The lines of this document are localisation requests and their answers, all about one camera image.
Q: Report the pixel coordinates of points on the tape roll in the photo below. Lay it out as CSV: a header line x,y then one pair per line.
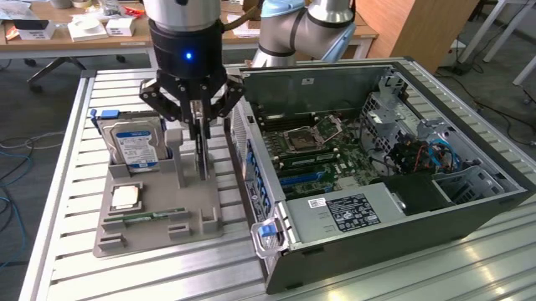
x,y
81,3

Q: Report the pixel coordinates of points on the small white carton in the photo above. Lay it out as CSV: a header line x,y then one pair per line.
x,y
121,27

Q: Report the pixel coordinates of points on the metal socket cover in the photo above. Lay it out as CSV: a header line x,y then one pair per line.
x,y
331,127

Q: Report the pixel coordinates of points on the white sticker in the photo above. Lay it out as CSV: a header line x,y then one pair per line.
x,y
308,81

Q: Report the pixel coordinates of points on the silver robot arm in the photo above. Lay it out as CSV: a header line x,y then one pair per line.
x,y
185,12

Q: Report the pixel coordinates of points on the green RAM stick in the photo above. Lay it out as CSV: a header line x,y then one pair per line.
x,y
142,216

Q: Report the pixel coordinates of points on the black graphics card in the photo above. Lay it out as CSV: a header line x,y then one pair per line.
x,y
205,160

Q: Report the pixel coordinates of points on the white table frame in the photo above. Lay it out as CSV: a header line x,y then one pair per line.
x,y
483,31

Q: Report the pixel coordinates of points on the silver chipset heatsink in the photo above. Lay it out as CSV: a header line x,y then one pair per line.
x,y
346,183

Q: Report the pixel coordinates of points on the grey power supply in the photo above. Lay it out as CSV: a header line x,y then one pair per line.
x,y
311,219

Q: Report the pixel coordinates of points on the perforated metal disk bay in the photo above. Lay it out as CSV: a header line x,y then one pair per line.
x,y
378,125

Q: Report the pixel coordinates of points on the red packet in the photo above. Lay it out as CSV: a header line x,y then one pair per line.
x,y
136,12

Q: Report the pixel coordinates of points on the green motherboard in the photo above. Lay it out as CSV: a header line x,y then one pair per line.
x,y
356,163

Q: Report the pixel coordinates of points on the dark grey PC case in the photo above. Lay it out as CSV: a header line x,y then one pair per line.
x,y
378,260

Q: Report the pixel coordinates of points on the white box black lid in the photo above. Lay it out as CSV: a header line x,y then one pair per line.
x,y
34,29

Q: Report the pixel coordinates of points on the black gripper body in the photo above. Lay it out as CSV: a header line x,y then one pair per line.
x,y
186,53

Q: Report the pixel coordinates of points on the wooden cabinet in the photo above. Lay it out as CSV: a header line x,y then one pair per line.
x,y
419,31

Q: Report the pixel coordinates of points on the blue expansion slot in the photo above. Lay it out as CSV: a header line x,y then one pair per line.
x,y
304,179

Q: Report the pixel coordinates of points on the wooden desk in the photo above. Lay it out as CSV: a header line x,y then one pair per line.
x,y
84,47

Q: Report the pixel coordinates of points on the white paper stack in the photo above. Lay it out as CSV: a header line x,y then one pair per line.
x,y
248,32

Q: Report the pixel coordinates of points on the CPU socket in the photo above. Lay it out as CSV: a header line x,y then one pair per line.
x,y
303,140

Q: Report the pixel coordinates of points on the silver metal disk bay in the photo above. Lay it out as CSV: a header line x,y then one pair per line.
x,y
482,185

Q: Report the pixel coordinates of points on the black office chair base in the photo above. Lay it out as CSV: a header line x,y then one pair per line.
x,y
54,67

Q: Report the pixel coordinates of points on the grey plastic parts rack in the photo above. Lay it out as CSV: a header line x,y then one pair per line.
x,y
160,232

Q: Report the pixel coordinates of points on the white box round insert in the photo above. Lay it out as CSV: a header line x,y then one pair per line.
x,y
88,29

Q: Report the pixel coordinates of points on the silver CPU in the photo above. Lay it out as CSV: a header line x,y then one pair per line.
x,y
125,197

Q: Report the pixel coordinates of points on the hard disk in blue caddy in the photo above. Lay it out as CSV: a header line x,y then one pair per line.
x,y
134,147

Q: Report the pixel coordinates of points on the grey cup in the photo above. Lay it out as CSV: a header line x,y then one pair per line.
x,y
62,3

